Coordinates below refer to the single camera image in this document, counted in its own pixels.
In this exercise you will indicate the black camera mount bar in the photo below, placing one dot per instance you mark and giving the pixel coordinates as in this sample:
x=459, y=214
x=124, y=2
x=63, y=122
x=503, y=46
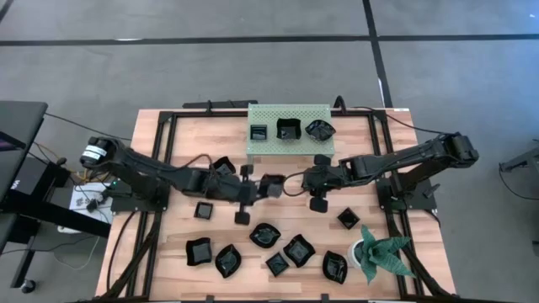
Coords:
x=219, y=104

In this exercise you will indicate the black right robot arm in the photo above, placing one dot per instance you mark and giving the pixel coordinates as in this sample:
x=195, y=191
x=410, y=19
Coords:
x=400, y=157

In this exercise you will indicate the green plant in white pot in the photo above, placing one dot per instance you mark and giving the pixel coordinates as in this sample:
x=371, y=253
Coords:
x=381, y=252

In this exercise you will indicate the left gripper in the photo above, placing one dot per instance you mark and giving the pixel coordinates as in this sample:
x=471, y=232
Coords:
x=247, y=191

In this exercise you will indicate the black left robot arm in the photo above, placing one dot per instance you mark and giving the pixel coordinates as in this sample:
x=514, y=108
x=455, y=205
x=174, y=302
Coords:
x=147, y=172

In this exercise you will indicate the green perforated metal shelf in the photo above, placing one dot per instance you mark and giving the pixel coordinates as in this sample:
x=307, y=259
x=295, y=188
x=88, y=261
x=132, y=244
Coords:
x=290, y=147

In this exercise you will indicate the black computer case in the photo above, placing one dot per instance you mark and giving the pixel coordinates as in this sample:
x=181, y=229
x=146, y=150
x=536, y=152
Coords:
x=33, y=177

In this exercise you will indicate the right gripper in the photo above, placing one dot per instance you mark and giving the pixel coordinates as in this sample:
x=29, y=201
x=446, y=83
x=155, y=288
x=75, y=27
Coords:
x=322, y=179

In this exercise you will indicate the black desk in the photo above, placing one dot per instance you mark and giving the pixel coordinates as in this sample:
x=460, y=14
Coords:
x=21, y=122

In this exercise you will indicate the black stand base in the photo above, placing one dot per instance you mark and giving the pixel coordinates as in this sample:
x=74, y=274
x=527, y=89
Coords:
x=524, y=162

